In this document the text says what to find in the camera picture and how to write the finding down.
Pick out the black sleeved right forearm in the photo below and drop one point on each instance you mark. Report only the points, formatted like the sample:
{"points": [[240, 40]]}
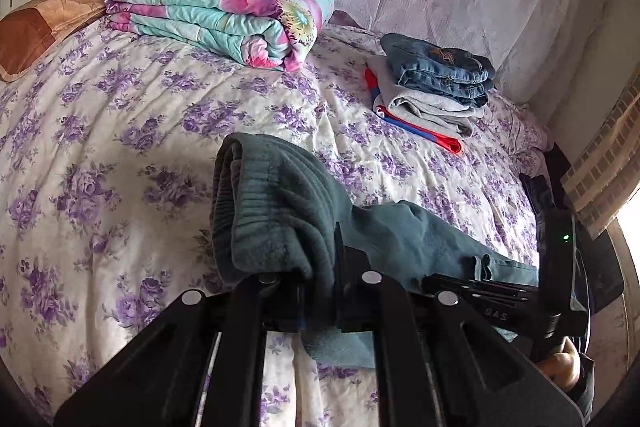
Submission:
{"points": [[583, 392]]}

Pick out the purple floral bedsheet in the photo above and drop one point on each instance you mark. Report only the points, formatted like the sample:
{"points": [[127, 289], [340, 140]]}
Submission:
{"points": [[107, 159]]}

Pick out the folded grey garment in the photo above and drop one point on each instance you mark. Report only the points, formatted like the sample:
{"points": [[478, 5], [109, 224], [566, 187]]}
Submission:
{"points": [[430, 112]]}

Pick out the folded teal pink floral quilt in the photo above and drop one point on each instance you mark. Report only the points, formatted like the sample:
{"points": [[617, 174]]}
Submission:
{"points": [[267, 34]]}

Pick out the teal fleece pants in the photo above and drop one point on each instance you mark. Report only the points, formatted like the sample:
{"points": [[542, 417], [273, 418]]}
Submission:
{"points": [[276, 209]]}

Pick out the folded blue jeans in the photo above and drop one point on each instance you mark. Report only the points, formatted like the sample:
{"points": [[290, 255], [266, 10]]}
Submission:
{"points": [[450, 72]]}

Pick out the right hand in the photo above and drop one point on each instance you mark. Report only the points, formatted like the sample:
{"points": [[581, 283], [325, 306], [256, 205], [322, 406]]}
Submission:
{"points": [[562, 368]]}

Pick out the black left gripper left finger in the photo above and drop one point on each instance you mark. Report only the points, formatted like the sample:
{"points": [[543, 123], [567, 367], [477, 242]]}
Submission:
{"points": [[199, 363]]}

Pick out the brown orange pillow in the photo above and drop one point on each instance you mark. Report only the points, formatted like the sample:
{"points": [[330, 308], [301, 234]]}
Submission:
{"points": [[30, 31]]}

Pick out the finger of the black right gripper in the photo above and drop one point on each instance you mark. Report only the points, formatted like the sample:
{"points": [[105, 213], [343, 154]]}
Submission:
{"points": [[484, 299], [439, 282]]}

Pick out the brick pattern curtain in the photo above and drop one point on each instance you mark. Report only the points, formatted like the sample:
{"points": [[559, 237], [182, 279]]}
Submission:
{"points": [[606, 176]]}

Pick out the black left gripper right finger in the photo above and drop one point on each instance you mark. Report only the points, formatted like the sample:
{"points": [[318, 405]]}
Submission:
{"points": [[438, 361]]}

